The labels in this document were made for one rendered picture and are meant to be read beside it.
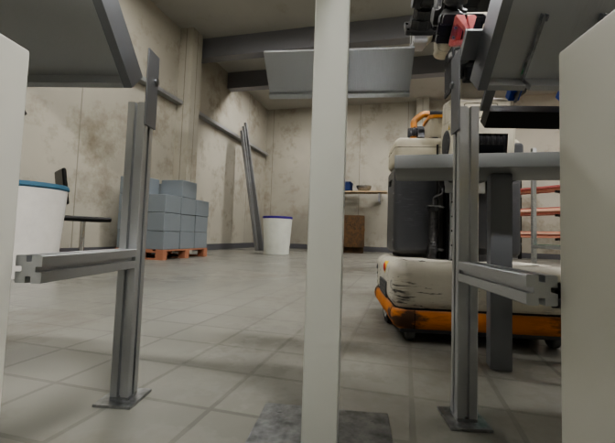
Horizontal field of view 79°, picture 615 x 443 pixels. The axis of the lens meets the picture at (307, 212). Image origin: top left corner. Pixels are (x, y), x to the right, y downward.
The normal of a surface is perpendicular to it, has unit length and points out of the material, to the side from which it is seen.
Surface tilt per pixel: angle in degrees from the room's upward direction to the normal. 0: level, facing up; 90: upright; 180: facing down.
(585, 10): 133
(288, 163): 90
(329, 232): 90
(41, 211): 94
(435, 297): 90
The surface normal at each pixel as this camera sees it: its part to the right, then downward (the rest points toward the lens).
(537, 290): -0.06, -0.06
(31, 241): 0.80, 0.06
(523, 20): -0.07, 0.63
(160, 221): -0.27, -0.07
